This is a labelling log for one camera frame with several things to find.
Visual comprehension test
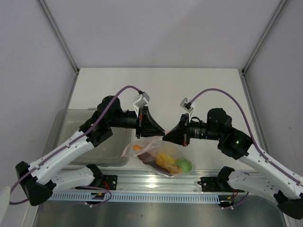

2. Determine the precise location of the clear pink zip top bag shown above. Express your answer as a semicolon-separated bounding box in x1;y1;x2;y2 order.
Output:
122;136;195;177

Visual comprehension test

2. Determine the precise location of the yellow toy fruit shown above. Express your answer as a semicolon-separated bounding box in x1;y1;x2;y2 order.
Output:
156;152;175;168

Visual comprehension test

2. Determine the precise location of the right aluminium frame post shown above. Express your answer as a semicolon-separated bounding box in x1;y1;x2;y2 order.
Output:
241;0;291;74

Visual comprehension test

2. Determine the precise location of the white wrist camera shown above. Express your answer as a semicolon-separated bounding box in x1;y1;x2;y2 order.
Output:
133;91;150;115
180;97;195;117

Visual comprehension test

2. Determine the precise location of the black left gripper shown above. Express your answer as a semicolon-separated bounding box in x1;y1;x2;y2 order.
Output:
108;106;165;139

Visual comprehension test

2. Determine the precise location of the orange toy food piece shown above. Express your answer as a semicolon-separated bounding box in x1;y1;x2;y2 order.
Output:
165;166;182;175

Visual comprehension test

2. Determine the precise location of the white slotted cable duct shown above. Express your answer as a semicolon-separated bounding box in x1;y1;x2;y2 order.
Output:
49;192;220;204

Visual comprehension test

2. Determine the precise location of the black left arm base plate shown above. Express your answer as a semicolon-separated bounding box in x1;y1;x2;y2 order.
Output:
101;175;118;190

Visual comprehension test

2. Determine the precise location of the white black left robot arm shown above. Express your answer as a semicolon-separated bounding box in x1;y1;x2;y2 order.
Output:
15;92;165;206

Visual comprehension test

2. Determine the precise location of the orange red toy hot dog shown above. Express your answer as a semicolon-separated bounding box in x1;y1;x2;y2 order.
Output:
133;145;177;176

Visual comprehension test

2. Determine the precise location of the left aluminium frame post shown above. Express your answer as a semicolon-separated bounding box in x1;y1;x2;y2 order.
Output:
37;0;80;74

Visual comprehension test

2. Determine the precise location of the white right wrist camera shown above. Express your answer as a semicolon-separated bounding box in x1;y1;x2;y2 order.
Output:
180;97;195;117

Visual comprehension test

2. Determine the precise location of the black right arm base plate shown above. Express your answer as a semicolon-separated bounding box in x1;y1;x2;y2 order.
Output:
197;177;244;192

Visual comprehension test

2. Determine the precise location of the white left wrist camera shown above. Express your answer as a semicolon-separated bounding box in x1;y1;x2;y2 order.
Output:
133;91;150;115

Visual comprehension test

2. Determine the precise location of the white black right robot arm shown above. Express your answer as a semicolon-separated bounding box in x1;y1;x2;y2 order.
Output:
163;108;303;220

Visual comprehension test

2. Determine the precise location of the clear grey plastic bin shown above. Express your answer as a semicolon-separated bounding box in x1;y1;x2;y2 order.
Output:
43;108;132;167

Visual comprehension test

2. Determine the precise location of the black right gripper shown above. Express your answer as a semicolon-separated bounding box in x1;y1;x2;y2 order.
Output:
163;113;222;147

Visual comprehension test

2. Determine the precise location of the aluminium frame post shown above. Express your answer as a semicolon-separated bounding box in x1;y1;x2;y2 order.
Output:
37;0;80;74
241;0;291;74

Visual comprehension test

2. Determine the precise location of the green toy lime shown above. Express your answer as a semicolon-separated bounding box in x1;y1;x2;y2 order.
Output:
175;158;192;174

